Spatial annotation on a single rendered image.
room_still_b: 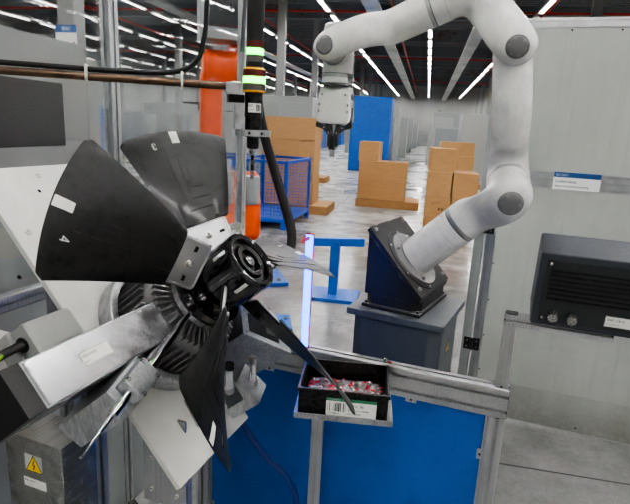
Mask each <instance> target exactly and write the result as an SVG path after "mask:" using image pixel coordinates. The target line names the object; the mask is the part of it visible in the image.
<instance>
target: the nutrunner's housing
mask: <svg viewBox="0 0 630 504"><path fill-rule="evenodd" d="M244 93H245V111H244V116H245V130H261V123H262V115H263V94H264V93H258V92H244ZM245 137H247V138H246V139H247V140H246V141H247V142H246V143H247V144H246V145H247V146H246V147H247V148H248V149H258V148H259V138H260V137H251V136H245Z"/></svg>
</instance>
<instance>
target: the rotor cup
mask: <svg viewBox="0 0 630 504"><path fill-rule="evenodd" d="M224 250H225V254H224V255H222V256H221V257H220V258H218V259H217V260H216V261H215V262H213V258H215V257H216V256H217V255H218V254H220V253H221V252H222V251H224ZM247 256H251V257H252V258H253V259H254V262H255V264H254V265H253V266H252V265H250V264H249V263H248V262H247V260H246V257H247ZM272 281H273V270H272V266H271V263H270V261H269V259H268V257H267V255H266V254H265V252H264V251H263V250H262V248H261V247H260V246H259V245H258V244H257V243H256V242H255V241H253V240H252V239H250V238H249V237H247V236H245V235H243V234H233V235H230V236H229V237H228V238H226V239H225V240H224V241H223V242H221V243H220V244H219V245H217V246H216V247H215V248H214V249H212V250H211V252H210V255H209V257H208V259H207V261H206V263H205V265H204V267H203V270H202V272H201V274H200V276H199V278H198V280H197V282H196V284H195V286H194V288H192V290H188V289H185V288H182V287H179V286H178V288H179V292H180V294H181V297H182V299H183V300H184V302H185V304H186V305H187V306H188V308H189V309H190V310H191V311H192V312H193V313H194V314H195V315H196V316H197V317H198V318H200V319H201V320H203V321H204V322H206V323H209V324H211V325H215V323H216V321H217V319H216V318H213V312H214V309H217V310H220V303H221V295H222V287H223V284H225V286H227V301H228V302H229V306H226V312H230V314H229V321H228V323H229V322H230V321H232V320H233V319H234V318H235V317H236V316H237V314H238V312H239V306H242V305H243V304H245V303H246V302H248V301H249V300H251V299H252V298H253V297H255V296H256V295H258V294H259V293H261V292H262V291H263V290H265V289H266V288H268V287H269V286H270V284H271V283H272ZM245 283H246V284H247V285H248V286H247V287H245V288H244V289H243V290H241V291H240V292H238V293H237V294H236V293H235V292H234V291H235V290H237V289H238V288H239V287H241V286H242V285H243V284H245Z"/></svg>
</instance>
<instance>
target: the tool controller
mask: <svg viewBox="0 0 630 504"><path fill-rule="evenodd" d="M530 322H532V323H538V324H544V325H551V326H557V327H563V328H569V329H575V330H581V331H588V332H594V333H600V334H606V335H612V336H619V337H625V338H630V242H625V241H615V240H606V239H597V238H588V237H578V236H569V235H560V234H551V233H542V235H541V240H540V246H539V252H538V257H537V263H536V269H535V275H534V280H533V286H532V292H531V298H530Z"/></svg>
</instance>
